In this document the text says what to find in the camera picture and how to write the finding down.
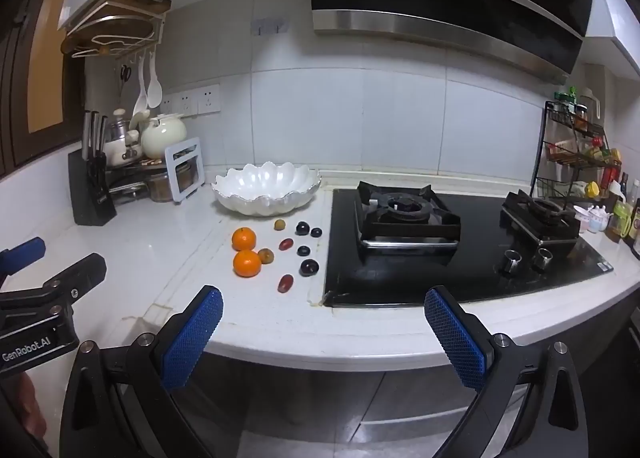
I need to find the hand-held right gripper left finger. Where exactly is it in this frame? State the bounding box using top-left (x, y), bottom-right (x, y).
top-left (59, 285), bottom-right (224, 458)

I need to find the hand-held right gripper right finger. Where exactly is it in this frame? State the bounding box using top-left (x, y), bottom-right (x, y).
top-left (424, 285), bottom-right (588, 458)

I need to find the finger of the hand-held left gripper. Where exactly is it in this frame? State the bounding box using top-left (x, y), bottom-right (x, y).
top-left (0, 253), bottom-right (108, 326)
top-left (0, 237), bottom-right (47, 289)

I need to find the mandarin orange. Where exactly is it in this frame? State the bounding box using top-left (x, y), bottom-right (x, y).
top-left (233, 249), bottom-right (263, 278)
top-left (231, 227), bottom-right (257, 252)

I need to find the white scalloped ceramic bowl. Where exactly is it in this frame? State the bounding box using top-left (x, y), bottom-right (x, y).
top-left (211, 161), bottom-right (322, 217)

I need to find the person's left hand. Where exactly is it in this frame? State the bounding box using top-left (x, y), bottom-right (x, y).
top-left (16, 374), bottom-right (47, 440)

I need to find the black glass gas cooktop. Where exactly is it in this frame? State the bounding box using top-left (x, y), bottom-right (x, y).
top-left (322, 187), bottom-right (615, 309)

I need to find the black knife block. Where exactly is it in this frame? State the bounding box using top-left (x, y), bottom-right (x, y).
top-left (68, 148), bottom-right (118, 226)

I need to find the steel pan lid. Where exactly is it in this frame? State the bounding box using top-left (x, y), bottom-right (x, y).
top-left (109, 177), bottom-right (151, 204)

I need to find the glass storage jar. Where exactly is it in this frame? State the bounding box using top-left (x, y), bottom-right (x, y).
top-left (148, 161), bottom-right (197, 203)

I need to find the black burner grate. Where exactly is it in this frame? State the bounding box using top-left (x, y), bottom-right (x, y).
top-left (354, 181), bottom-right (462, 251)
top-left (500, 189), bottom-right (582, 245)

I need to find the stainless steel pot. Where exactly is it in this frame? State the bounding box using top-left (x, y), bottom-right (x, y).
top-left (107, 108), bottom-right (135, 145)

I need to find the cream ceramic teapot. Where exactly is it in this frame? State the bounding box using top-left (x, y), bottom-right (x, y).
top-left (141, 112), bottom-right (188, 160)

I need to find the white pink condiment jar set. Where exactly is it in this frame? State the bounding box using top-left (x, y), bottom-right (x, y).
top-left (575, 205), bottom-right (615, 234)

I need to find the white plastic spoon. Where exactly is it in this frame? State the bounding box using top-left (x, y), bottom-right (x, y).
top-left (131, 56), bottom-right (151, 131)

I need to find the green plastic bottle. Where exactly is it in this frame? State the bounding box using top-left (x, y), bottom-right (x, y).
top-left (607, 201), bottom-right (633, 243)

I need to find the dark oil bottle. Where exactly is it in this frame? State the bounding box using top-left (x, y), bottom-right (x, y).
top-left (624, 179), bottom-right (640, 246)

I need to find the round wooden cutting board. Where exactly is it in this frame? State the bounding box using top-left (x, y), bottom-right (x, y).
top-left (64, 12), bottom-right (157, 55)

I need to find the green cap bottle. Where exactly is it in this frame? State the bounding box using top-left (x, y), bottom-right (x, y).
top-left (554, 86), bottom-right (577, 112)

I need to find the clear plastic jug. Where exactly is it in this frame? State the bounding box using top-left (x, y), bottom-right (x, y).
top-left (577, 87), bottom-right (601, 125)

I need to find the white frame kitchen shelf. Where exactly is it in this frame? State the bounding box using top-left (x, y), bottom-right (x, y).
top-left (106, 137), bottom-right (206, 205)

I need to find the brown wooden door frame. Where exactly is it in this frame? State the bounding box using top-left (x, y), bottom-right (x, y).
top-left (0, 0), bottom-right (86, 179)

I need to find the black wire spice rack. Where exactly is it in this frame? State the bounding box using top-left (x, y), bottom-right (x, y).
top-left (531, 99), bottom-right (623, 211)

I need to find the beige metal wall rack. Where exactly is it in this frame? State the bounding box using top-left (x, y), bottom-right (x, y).
top-left (61, 0), bottom-right (172, 60)

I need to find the grey wall hook strip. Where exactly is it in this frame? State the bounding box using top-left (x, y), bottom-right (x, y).
top-left (250, 17), bottom-right (290, 36)

